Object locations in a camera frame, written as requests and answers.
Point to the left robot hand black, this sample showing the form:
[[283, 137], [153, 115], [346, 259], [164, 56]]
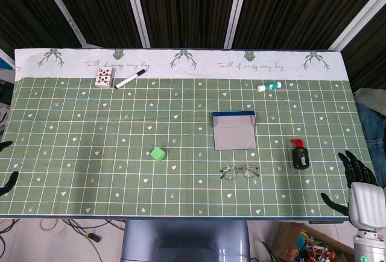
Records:
[[12, 179]]

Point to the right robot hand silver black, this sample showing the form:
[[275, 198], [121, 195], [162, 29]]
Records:
[[365, 204]]

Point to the black-rimmed eyeglasses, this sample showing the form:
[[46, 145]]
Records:
[[241, 169]]

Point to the blue glasses case grey lining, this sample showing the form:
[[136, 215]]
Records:
[[233, 135]]

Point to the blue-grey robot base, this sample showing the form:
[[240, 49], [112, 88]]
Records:
[[181, 238]]

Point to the blue jeans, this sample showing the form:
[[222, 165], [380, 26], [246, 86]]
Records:
[[372, 129]]

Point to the black bottle red cap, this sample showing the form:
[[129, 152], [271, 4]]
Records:
[[300, 157]]

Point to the green grid tablecloth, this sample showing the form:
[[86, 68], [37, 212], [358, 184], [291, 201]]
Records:
[[90, 138]]

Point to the black yellow floor connector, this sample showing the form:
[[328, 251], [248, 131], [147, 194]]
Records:
[[95, 238]]

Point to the olive green cloth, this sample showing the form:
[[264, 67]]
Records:
[[369, 96]]

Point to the blue white panel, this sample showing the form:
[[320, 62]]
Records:
[[4, 62]]

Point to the deck of playing cards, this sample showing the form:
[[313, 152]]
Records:
[[104, 78]]

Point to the green cube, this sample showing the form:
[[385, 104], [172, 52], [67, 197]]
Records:
[[157, 154]]

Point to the white green glue stick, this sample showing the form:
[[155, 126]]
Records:
[[268, 86]]

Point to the white marker black cap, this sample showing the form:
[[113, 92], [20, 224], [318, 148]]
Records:
[[128, 79]]

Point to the white aluminium partition post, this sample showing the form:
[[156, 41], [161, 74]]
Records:
[[236, 11], [359, 20], [137, 11], [63, 11]]

